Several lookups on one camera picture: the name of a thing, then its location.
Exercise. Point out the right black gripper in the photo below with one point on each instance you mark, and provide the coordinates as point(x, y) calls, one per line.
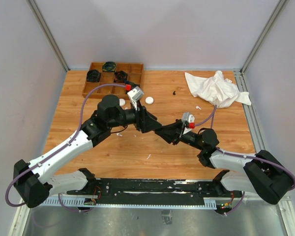
point(171, 132)

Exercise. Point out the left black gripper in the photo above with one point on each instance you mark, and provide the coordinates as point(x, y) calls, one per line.
point(146, 122)

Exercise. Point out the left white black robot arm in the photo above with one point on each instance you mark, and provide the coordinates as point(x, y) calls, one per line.
point(36, 180)

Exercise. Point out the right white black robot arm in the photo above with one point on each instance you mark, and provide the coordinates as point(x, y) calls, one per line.
point(258, 173)

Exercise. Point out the white round case right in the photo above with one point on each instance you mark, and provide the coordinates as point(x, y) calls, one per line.
point(149, 100)

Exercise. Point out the white round case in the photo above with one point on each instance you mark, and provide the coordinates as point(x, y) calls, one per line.
point(149, 100)
point(121, 102)

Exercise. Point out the white round case left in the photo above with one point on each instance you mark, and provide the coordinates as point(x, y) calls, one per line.
point(121, 102)

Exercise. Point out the dark rolled fabric bottom right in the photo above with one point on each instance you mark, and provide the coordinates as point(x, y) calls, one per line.
point(132, 84)

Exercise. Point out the dark rolled fabric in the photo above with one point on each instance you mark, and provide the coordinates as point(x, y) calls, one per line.
point(93, 76)
point(120, 77)
point(132, 84)
point(109, 66)

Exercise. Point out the wooden compartment tray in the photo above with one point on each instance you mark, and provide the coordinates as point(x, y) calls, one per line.
point(106, 85)

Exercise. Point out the dark rolled fabric middle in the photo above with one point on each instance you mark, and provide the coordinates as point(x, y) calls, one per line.
point(120, 77)

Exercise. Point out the white crumpled cloth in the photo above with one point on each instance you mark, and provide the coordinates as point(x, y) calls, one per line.
point(217, 90)

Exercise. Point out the dark rolled fabric top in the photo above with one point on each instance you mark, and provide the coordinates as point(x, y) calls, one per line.
point(109, 66)

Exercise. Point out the dark rolled fabric far left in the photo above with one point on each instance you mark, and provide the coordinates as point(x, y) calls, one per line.
point(93, 76)

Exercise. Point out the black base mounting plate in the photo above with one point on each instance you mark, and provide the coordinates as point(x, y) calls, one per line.
point(100, 187)

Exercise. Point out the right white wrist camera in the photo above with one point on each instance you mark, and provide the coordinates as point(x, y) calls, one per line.
point(188, 120)

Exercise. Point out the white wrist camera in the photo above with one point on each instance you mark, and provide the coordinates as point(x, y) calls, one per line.
point(135, 95)
point(188, 120)

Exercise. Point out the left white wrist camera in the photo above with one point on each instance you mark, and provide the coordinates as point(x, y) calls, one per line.
point(135, 95)

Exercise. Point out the white slotted cable duct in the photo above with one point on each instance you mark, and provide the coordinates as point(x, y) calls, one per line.
point(132, 201)

